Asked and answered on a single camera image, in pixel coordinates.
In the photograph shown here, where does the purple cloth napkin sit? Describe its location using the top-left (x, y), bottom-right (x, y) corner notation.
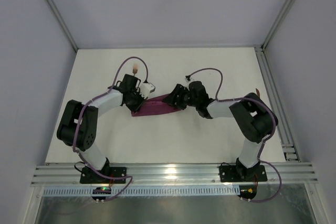
top-left (131, 94), bottom-right (180, 117)

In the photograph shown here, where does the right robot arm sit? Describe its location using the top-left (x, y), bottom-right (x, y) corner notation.
top-left (163, 81), bottom-right (278, 180)

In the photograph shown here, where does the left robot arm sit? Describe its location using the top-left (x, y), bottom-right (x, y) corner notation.
top-left (56, 74), bottom-right (155, 178)

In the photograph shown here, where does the left controller board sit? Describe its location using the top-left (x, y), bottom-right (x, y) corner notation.
top-left (91, 186), bottom-right (111, 201)

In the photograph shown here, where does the controller board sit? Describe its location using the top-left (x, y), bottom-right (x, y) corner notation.
top-left (91, 186), bottom-right (111, 201)
top-left (238, 185), bottom-right (257, 201)

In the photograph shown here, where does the right controller board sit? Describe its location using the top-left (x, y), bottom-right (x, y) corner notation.
top-left (238, 185), bottom-right (257, 201)

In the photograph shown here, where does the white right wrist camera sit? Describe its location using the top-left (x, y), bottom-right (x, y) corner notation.
top-left (185, 75), bottom-right (195, 87)

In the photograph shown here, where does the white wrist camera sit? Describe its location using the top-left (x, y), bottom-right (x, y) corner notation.
top-left (185, 75), bottom-right (195, 87)
top-left (140, 82), bottom-right (155, 99)

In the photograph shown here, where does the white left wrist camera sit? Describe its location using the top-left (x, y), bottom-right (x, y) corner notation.
top-left (140, 82), bottom-right (155, 99)

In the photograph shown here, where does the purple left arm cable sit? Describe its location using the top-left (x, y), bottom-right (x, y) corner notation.
top-left (72, 56), bottom-right (150, 204)

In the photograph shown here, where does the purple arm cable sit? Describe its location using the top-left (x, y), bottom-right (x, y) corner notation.
top-left (185, 68), bottom-right (283, 204)
top-left (72, 56), bottom-right (150, 204)

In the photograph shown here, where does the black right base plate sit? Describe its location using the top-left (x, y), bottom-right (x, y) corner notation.
top-left (218, 163), bottom-right (268, 183)

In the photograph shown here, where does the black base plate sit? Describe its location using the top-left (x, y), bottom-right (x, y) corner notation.
top-left (218, 163), bottom-right (268, 183)
top-left (80, 166), bottom-right (127, 184)

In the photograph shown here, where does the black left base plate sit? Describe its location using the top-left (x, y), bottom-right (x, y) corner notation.
top-left (80, 166), bottom-right (127, 184)

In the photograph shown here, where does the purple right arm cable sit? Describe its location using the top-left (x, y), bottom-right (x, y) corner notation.
top-left (185, 68), bottom-right (283, 204)

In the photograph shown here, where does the slotted grey cable duct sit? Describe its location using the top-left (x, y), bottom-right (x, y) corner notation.
top-left (43, 184), bottom-right (239, 197)

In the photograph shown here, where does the aluminium right side rail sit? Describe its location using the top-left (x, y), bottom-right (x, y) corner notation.
top-left (255, 46), bottom-right (301, 162)

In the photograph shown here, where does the aluminium rail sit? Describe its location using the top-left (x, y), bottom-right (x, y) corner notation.
top-left (31, 162), bottom-right (318, 186)
top-left (255, 46), bottom-right (301, 162)

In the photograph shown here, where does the aluminium front rail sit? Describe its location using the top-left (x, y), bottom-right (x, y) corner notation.
top-left (31, 162), bottom-right (318, 186)

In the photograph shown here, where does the left corner frame post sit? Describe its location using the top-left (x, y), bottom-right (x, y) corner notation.
top-left (44, 0), bottom-right (79, 52)

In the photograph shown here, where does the corner frame post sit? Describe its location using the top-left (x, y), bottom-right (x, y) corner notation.
top-left (261, 0), bottom-right (296, 51)
top-left (44, 0), bottom-right (79, 52)

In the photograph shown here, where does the right corner frame post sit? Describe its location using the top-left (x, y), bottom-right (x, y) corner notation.
top-left (261, 0), bottom-right (296, 51)

